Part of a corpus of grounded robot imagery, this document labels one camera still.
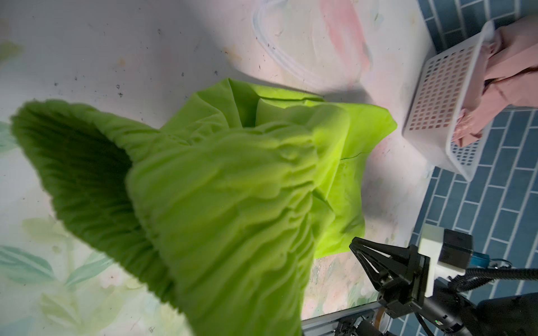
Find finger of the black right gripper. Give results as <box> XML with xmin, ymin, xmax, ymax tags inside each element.
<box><xmin>350</xmin><ymin>237</ymin><xmax>410</xmax><ymax>263</ymax></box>
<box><xmin>354</xmin><ymin>251</ymin><xmax>404</xmax><ymax>291</ymax></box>

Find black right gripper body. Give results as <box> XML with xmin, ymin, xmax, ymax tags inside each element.
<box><xmin>378</xmin><ymin>244</ymin><xmax>465</xmax><ymax>332</ymax></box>

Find lime green shorts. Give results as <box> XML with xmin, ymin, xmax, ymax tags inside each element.
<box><xmin>11</xmin><ymin>79</ymin><xmax>397</xmax><ymax>335</ymax></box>

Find white plastic basket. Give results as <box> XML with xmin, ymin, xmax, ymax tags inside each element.
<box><xmin>403</xmin><ymin>20</ymin><xmax>495</xmax><ymax>182</ymax></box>

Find pink shorts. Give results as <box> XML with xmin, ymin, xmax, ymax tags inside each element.
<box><xmin>453</xmin><ymin>15</ymin><xmax>537</xmax><ymax>147</ymax></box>

